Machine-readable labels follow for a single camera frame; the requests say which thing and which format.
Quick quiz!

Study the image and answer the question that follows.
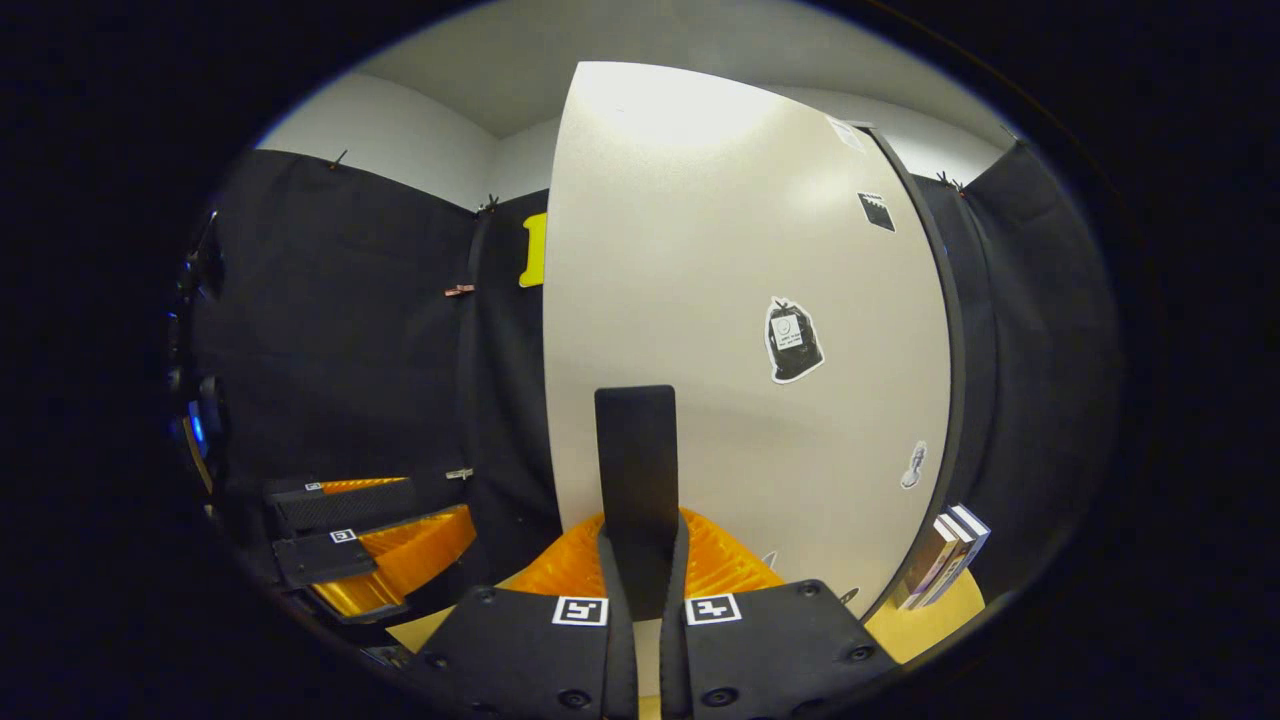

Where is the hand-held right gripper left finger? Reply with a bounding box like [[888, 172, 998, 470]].
[[415, 510, 641, 720]]

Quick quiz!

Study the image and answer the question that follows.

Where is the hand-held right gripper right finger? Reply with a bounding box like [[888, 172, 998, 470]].
[[660, 508, 901, 720]]

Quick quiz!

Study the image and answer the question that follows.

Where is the black door handle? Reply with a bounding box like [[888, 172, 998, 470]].
[[595, 385, 679, 621]]

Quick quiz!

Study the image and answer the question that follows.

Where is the beige cabinet door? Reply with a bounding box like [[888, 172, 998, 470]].
[[542, 60, 953, 621]]

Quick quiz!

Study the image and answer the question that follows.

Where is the black backdrop cloth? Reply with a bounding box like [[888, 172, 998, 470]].
[[185, 140, 1121, 641]]

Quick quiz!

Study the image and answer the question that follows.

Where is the dark spine book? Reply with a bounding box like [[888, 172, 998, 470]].
[[920, 512, 976, 609]]

